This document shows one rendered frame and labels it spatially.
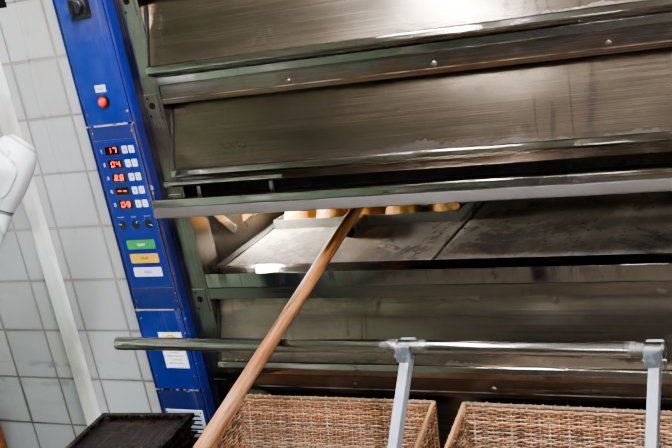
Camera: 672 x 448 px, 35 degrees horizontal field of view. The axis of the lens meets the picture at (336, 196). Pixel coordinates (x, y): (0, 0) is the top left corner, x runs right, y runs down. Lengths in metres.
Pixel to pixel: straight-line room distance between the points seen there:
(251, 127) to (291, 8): 0.31
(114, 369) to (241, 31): 1.09
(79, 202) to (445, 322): 1.04
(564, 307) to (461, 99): 0.52
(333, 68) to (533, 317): 0.72
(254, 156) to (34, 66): 0.67
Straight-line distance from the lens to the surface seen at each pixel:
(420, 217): 2.78
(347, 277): 2.54
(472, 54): 2.26
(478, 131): 2.29
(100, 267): 2.94
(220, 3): 2.52
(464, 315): 2.49
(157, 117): 2.66
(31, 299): 3.15
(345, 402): 2.67
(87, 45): 2.69
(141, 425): 2.87
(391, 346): 2.12
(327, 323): 2.64
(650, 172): 2.09
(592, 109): 2.22
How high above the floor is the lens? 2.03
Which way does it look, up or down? 15 degrees down
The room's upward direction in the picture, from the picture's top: 12 degrees counter-clockwise
